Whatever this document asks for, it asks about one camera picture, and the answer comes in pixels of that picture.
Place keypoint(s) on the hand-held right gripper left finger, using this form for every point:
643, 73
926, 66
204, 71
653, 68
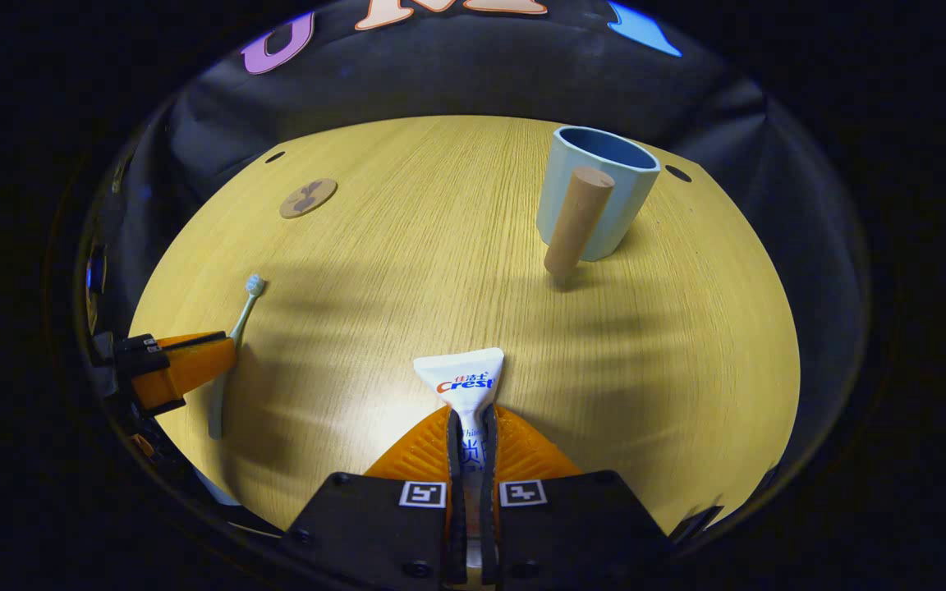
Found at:
366, 533

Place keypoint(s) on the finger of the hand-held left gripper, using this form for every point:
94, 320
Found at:
185, 365

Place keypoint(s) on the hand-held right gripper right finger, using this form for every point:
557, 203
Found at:
571, 529

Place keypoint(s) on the pale green toothbrush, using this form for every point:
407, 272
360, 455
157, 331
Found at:
243, 316

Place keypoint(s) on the white toothpaste tube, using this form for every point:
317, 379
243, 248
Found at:
465, 382

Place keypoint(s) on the round brown coaster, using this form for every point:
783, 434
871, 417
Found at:
308, 199

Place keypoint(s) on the black backdrop cloth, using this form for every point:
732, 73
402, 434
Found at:
456, 74

